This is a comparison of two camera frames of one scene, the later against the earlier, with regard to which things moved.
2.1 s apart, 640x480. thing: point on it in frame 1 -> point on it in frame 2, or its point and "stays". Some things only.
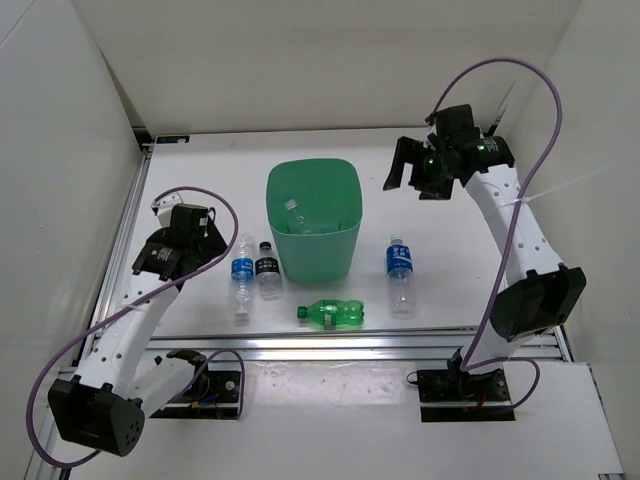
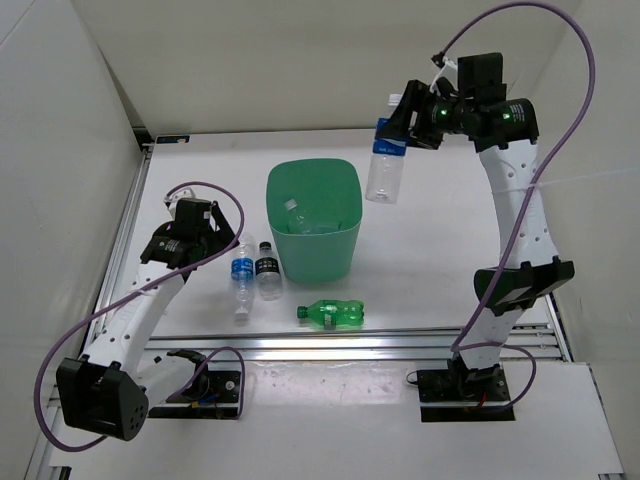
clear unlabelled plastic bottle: [299, 222] stays
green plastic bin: [330, 186] stays
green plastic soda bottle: [332, 313] stays
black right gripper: [407, 151] -> [397, 126]
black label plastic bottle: [267, 268] stays
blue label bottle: [400, 268] -> [385, 171]
